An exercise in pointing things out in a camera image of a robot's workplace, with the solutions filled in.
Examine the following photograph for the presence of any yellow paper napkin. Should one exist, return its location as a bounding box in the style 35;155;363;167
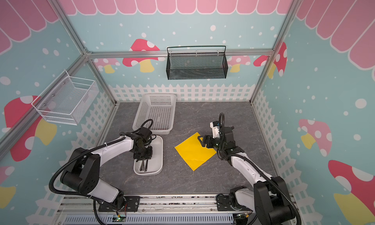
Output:
175;132;216;171

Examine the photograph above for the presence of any silver spoon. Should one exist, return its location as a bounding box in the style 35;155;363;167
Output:
140;161;145;171

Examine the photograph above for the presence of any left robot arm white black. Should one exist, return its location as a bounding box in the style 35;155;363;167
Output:
48;119;153;211

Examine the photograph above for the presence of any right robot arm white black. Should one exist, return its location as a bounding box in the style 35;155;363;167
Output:
198;113;302;225

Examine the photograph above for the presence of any white plastic tray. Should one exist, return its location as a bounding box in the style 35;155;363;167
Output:
133;136;164;176

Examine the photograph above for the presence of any white perforated plastic basket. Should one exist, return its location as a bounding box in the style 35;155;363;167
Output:
132;93;177;135

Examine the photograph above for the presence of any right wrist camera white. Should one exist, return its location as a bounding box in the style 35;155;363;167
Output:
210;121;221;139

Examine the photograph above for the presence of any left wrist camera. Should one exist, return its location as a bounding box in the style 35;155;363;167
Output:
137;127;152;142

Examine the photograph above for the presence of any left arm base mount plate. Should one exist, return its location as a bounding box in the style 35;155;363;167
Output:
98;196;141;212

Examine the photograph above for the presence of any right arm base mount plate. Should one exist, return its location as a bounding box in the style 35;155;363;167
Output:
216;194;251;211

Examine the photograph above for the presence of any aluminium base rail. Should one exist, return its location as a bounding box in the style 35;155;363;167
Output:
53;194;255;225

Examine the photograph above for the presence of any black mesh wall basket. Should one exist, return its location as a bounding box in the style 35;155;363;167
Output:
166;45;229;80

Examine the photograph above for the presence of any white wire wall basket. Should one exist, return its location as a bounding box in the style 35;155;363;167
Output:
31;71;99;125

